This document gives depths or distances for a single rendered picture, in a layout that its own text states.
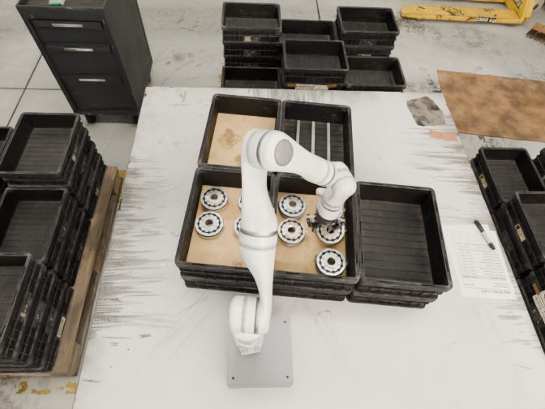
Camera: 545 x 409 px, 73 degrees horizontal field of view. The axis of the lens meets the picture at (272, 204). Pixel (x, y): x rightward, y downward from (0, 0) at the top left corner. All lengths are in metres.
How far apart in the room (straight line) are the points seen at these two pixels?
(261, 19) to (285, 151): 2.22
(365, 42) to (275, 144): 2.11
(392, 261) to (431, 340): 0.31
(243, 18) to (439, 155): 1.74
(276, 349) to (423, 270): 0.59
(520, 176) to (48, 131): 2.79
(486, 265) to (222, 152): 1.17
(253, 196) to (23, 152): 1.66
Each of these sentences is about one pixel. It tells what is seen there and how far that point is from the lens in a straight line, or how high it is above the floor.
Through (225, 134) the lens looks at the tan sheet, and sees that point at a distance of 1.64.
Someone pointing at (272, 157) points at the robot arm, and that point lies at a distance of 0.79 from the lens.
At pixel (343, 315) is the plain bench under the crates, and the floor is 0.70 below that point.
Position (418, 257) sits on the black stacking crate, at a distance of 1.45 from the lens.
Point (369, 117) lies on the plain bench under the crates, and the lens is 2.00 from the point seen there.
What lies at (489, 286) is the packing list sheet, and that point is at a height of 0.70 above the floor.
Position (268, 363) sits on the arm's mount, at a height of 0.81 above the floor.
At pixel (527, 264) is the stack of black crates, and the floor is 0.37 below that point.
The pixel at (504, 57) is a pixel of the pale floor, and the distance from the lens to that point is 4.21.
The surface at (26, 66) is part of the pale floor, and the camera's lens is 3.76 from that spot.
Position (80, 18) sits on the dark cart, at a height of 0.84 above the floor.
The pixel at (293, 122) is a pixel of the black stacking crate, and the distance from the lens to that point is 1.71.
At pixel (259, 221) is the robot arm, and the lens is 0.84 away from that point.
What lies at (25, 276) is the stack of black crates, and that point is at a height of 0.59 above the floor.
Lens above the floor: 2.04
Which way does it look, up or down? 58 degrees down
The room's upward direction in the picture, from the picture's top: 6 degrees clockwise
